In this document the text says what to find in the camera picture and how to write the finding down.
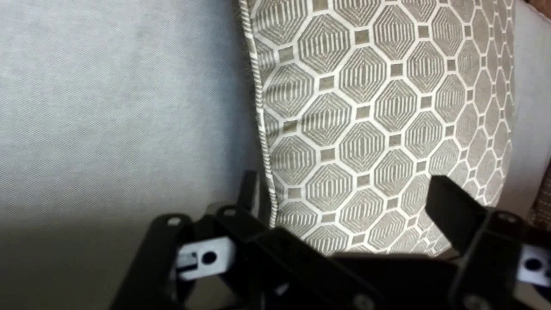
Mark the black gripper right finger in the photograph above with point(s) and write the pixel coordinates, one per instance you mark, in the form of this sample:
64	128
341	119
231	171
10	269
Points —
453	207

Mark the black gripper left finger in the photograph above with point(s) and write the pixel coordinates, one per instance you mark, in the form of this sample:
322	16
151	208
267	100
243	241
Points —
155	252

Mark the big beige patterned pillow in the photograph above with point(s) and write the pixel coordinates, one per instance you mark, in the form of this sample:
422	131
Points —
372	114

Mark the grey fabric couch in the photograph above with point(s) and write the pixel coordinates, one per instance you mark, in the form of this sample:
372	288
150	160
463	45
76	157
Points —
114	114

